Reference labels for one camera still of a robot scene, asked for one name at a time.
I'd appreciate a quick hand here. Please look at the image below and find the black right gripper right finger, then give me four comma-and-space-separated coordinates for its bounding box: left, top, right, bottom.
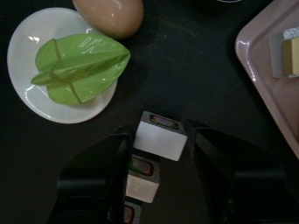
182, 118, 299, 224

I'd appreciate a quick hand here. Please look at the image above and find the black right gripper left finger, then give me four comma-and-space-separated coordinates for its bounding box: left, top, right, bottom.
46, 125, 136, 224

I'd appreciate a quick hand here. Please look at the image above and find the white sushi roll piece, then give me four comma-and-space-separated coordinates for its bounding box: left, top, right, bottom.
125, 153, 161, 204
122, 199, 142, 224
133, 110, 188, 162

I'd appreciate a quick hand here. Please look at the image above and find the yellow egg sushi piece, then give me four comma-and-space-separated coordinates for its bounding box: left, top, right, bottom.
268, 26, 299, 79

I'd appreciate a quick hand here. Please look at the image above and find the pink plastic tray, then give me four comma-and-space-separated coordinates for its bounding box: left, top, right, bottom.
234, 0, 299, 160

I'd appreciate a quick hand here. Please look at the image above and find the green toy star fruit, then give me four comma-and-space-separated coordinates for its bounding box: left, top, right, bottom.
30, 33, 132, 106

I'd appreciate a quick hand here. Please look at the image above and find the white oval plate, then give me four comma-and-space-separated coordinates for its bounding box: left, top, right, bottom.
5, 7, 117, 124

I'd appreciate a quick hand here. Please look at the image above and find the beige toy egg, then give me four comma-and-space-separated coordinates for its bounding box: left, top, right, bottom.
70, 0, 145, 40

